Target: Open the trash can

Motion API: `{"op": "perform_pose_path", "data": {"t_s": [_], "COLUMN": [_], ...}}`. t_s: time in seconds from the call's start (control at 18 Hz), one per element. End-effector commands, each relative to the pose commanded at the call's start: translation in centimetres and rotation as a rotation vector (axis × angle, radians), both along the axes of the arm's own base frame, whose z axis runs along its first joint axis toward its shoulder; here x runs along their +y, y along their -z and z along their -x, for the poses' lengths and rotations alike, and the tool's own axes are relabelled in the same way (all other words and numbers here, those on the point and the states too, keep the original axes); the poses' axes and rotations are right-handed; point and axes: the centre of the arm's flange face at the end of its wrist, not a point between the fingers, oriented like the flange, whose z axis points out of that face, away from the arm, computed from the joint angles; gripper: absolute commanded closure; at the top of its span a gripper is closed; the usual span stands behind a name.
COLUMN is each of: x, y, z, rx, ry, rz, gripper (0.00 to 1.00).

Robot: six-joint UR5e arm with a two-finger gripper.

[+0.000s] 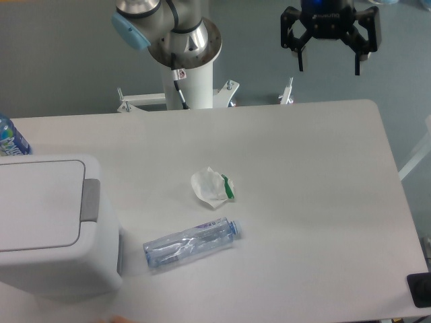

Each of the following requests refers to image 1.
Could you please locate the black device at table edge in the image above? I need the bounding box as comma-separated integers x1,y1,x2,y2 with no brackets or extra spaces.
407,273,430,308

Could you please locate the white trash can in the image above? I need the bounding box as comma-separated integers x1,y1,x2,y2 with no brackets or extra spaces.
1,154,123,297

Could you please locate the crushed clear plastic bottle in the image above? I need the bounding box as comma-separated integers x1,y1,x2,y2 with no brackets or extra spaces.
143,217,242,269

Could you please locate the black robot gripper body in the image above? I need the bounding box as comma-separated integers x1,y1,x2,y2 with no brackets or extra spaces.
300,0,357,41

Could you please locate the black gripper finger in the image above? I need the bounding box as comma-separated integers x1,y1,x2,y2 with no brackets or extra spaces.
343,6,382,76
280,5,315,71

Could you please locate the grey trash can push button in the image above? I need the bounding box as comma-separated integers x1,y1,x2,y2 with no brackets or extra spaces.
80,179,100,222

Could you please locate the silver robot arm blue cap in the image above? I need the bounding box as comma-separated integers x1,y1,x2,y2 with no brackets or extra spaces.
111,1,381,75

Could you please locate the black cable on pedestal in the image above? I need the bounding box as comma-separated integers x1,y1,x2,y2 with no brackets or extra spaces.
170,52,190,110

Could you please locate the white pedestal base frame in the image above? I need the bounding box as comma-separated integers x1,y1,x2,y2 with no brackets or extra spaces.
116,77,296,114

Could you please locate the crumpled white green wrapper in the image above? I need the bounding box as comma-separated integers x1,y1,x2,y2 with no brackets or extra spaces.
191,166,236,209

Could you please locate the blue labelled water bottle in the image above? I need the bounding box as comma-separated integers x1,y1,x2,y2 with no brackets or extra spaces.
1,114,33,156

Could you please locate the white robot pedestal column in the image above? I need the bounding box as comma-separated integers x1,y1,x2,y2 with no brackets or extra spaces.
160,62,213,110

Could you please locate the white frame at right edge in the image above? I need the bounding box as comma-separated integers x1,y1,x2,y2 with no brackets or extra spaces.
398,115,430,181

